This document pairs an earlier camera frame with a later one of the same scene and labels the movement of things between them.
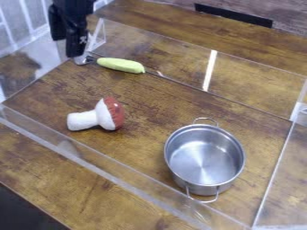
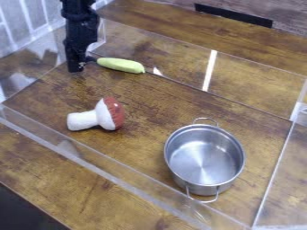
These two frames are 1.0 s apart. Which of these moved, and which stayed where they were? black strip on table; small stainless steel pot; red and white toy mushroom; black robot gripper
Moved: black robot gripper
Stayed: black strip on table; red and white toy mushroom; small stainless steel pot
